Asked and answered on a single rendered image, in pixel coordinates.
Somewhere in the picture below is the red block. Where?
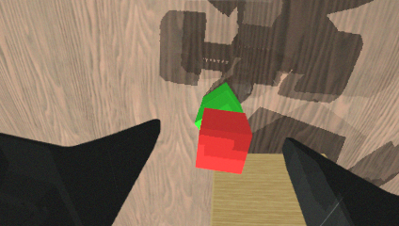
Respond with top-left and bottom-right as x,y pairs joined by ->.
196,107 -> 252,174

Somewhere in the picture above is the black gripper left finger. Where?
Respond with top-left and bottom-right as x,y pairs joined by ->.
0,119 -> 160,226

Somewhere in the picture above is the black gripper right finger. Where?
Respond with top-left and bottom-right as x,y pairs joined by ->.
281,137 -> 399,226

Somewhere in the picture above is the green block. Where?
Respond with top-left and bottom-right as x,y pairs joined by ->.
200,82 -> 244,113
195,91 -> 240,129

